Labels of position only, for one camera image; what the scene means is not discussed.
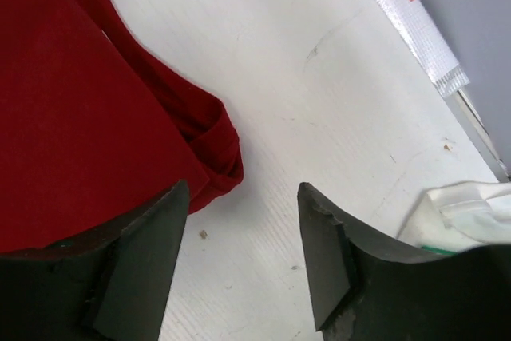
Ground green t shirt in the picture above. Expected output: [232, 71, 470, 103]
[421, 245, 457, 256]

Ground white t shirt in basket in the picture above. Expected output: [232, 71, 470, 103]
[397, 181, 510, 252]

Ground red t shirt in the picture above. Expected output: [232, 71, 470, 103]
[1, 0, 244, 252]

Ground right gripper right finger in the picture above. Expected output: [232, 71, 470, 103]
[297, 182, 510, 340]

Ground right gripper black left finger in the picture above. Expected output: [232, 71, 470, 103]
[1, 181, 189, 340]

